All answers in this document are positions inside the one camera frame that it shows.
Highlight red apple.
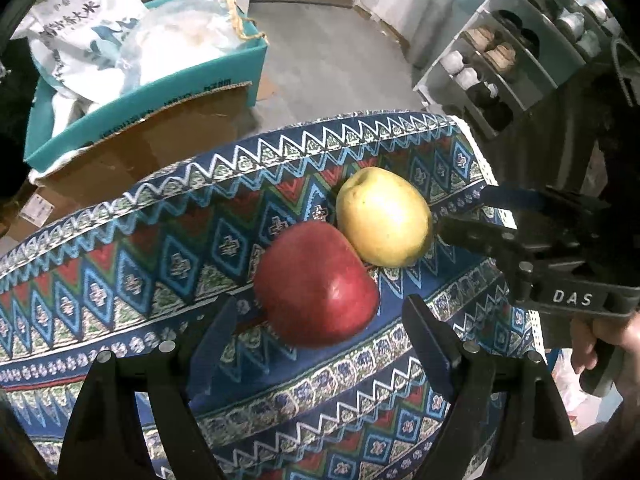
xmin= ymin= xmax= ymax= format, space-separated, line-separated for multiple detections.
xmin=253 ymin=220 xmax=381 ymax=349

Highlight grey shoe rack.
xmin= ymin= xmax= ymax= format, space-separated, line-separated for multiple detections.
xmin=412 ymin=0 xmax=640 ymax=142

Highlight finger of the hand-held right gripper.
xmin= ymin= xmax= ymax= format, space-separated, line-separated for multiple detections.
xmin=481 ymin=184 xmax=610 ymax=223
xmin=434 ymin=214 xmax=553 ymax=306

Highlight brown cardboard box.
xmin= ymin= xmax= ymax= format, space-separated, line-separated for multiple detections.
xmin=0 ymin=80 xmax=262 ymax=257

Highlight rows of shoes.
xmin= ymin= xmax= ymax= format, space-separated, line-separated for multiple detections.
xmin=440 ymin=0 xmax=621 ymax=131

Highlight blue patterned tablecloth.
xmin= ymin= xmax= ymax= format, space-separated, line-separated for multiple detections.
xmin=0 ymin=109 xmax=547 ymax=480

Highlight white printed rice bag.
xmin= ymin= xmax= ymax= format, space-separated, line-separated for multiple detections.
xmin=10 ymin=0 xmax=151 ymax=107

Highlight dark cloth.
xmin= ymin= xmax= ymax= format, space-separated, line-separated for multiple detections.
xmin=0 ymin=35 xmax=38 ymax=203

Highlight clear plastic bag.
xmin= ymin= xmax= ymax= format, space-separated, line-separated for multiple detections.
xmin=116 ymin=0 xmax=252 ymax=97

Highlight white plastic bag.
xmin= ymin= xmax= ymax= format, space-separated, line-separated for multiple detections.
xmin=549 ymin=352 xmax=590 ymax=437

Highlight teal cardboard box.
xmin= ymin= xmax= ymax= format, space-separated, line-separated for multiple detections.
xmin=24 ymin=0 xmax=269 ymax=172

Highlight yellow apple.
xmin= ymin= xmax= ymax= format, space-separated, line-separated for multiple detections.
xmin=335 ymin=167 xmax=434 ymax=268

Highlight person's right hand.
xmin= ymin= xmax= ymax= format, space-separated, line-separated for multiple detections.
xmin=570 ymin=309 xmax=640 ymax=378

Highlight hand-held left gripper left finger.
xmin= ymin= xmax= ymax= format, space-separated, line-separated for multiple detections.
xmin=62 ymin=294 xmax=239 ymax=480

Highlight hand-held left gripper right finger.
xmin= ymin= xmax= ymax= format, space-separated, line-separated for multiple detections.
xmin=402 ymin=293 xmax=577 ymax=480

